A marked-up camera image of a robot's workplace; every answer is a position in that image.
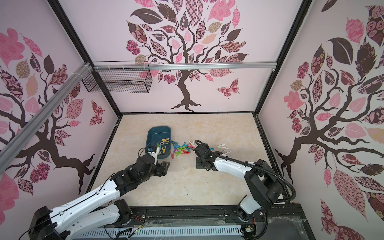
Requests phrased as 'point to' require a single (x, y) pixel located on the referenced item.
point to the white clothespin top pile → (192, 143)
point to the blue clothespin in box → (150, 149)
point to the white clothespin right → (221, 146)
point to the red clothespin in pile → (185, 152)
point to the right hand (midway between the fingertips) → (199, 162)
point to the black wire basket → (119, 76)
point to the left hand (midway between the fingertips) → (163, 165)
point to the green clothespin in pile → (178, 153)
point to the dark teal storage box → (154, 136)
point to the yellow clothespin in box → (163, 140)
